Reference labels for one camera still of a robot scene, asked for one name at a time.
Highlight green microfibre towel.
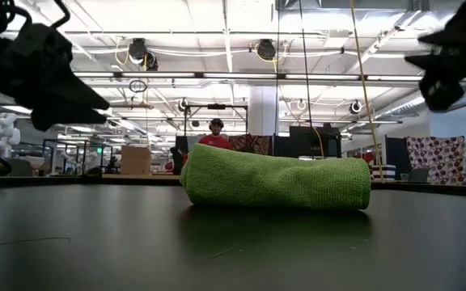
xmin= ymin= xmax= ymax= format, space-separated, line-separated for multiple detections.
xmin=180 ymin=142 xmax=372 ymax=212

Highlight glass display cabinet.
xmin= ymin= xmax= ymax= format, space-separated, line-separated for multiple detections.
xmin=41 ymin=138 xmax=115 ymax=176

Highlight circle patterned cloth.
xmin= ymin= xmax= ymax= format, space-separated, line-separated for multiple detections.
xmin=405 ymin=136 xmax=465 ymax=187

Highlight white robot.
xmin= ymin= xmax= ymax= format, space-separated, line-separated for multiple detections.
xmin=0 ymin=112 xmax=22 ymax=159

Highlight dark partition screen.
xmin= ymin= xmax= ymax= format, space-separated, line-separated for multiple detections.
xmin=384 ymin=135 xmax=413 ymax=181

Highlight dark laptop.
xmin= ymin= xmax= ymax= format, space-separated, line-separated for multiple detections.
xmin=408 ymin=167 xmax=431 ymax=184

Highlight cardboard box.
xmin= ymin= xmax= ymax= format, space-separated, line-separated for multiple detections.
xmin=120 ymin=145 xmax=152 ymax=176

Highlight striped container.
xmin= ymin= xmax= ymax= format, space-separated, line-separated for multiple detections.
xmin=368 ymin=163 xmax=397 ymax=182

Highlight black monitor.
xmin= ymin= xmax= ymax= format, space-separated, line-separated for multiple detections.
xmin=288 ymin=124 xmax=344 ymax=161

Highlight person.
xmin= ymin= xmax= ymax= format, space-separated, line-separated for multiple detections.
xmin=198 ymin=117 xmax=233 ymax=150

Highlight long LED light bar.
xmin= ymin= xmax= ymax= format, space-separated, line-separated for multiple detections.
xmin=73 ymin=71 xmax=424 ymax=82

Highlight white building column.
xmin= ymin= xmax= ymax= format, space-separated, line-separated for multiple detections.
xmin=248 ymin=86 xmax=279 ymax=137

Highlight brown patterned cloth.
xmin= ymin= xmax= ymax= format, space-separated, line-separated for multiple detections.
xmin=228 ymin=134 xmax=273 ymax=157

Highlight silver ventilation duct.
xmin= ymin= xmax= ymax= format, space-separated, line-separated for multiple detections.
xmin=374 ymin=91 xmax=432 ymax=120

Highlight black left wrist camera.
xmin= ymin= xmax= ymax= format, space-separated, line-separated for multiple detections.
xmin=12 ymin=22 xmax=73 ymax=70

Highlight yellow extension cable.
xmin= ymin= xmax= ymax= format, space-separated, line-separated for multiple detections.
xmin=348 ymin=0 xmax=385 ymax=183

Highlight black aluminium table frame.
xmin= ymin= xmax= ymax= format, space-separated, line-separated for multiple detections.
xmin=0 ymin=174 xmax=466 ymax=199

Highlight black ceiling cable reel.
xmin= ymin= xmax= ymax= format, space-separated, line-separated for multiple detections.
xmin=127 ymin=37 xmax=160 ymax=73
xmin=255 ymin=38 xmax=277 ymax=62

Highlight black camera stand frame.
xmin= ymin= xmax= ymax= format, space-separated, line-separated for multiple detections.
xmin=182 ymin=103 xmax=249 ymax=138

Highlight thin black cable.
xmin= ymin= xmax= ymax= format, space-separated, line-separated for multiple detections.
xmin=275 ymin=0 xmax=282 ymax=137

